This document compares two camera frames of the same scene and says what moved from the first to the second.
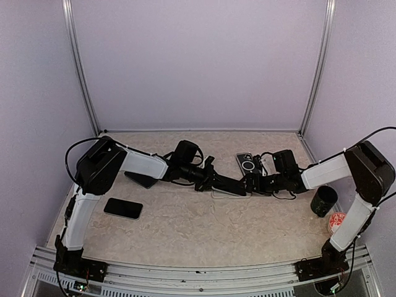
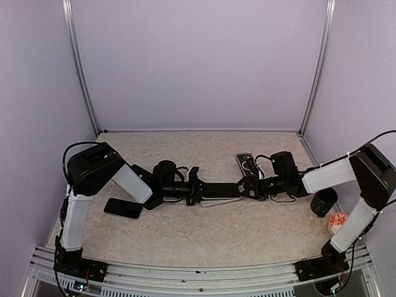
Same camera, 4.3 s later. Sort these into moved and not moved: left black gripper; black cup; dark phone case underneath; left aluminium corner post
Moved: left black gripper
Not moved: dark phone case underneath; black cup; left aluminium corner post
